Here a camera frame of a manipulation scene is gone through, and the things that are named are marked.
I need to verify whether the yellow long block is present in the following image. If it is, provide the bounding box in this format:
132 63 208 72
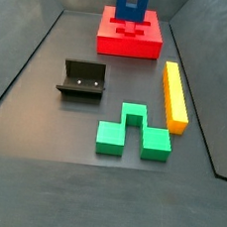
163 60 188 135

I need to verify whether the black angle bracket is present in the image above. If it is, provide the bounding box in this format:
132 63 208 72
56 58 106 96

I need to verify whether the green zigzag block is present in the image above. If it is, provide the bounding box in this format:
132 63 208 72
95 102 171 162

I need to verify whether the red slotted board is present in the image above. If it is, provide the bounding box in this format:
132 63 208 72
96 6 163 59

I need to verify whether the blue U-shaped block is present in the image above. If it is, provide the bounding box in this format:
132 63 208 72
115 0 149 23

